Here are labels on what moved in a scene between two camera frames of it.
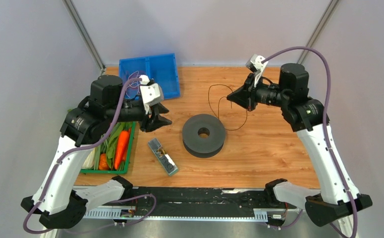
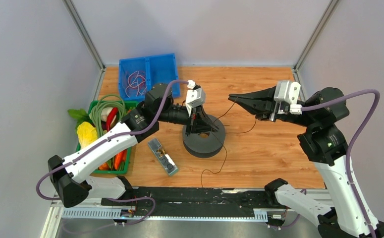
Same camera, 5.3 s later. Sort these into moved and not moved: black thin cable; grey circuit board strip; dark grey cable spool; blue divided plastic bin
Moved: black thin cable
Not moved: dark grey cable spool; blue divided plastic bin; grey circuit board strip
